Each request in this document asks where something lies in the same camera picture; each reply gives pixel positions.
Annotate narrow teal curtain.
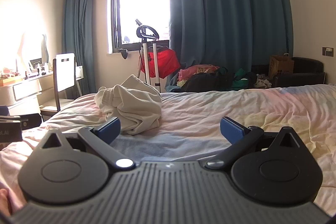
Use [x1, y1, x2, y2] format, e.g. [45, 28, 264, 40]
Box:
[62, 0, 99, 94]

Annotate red garment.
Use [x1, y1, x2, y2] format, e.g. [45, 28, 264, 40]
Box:
[140, 49, 181, 79]

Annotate pile of assorted clothes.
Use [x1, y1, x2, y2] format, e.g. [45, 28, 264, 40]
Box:
[165, 64, 273, 93]

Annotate wooden tray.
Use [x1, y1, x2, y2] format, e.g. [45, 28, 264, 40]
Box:
[0, 74, 25, 87]

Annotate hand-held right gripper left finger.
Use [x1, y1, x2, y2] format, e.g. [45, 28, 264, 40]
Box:
[38, 117, 136, 170]

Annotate pastel bed blanket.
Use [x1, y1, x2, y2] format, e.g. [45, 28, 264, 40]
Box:
[0, 84, 336, 216]

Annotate cream white pants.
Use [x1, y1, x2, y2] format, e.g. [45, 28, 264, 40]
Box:
[94, 74, 163, 136]

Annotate dark framed window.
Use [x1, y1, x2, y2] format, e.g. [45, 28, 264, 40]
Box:
[110, 0, 171, 52]

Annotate black armchair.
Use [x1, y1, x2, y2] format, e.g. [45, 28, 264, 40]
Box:
[252, 57, 326, 88]

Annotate chair with white backrest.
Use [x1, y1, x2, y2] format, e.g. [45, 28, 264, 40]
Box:
[39, 53, 78, 121]

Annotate wide teal curtain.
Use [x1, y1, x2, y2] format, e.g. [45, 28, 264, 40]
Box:
[165, 0, 294, 85]

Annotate brown paper bag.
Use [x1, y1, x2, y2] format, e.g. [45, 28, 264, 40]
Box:
[268, 53, 295, 80]

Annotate white dressing desk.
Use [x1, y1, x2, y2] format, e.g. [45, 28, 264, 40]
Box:
[0, 70, 57, 119]

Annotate garment steamer stand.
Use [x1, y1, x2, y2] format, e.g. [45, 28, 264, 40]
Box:
[118, 19, 162, 93]

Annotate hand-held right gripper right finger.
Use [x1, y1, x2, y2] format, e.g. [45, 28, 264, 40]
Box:
[205, 116, 302, 169]

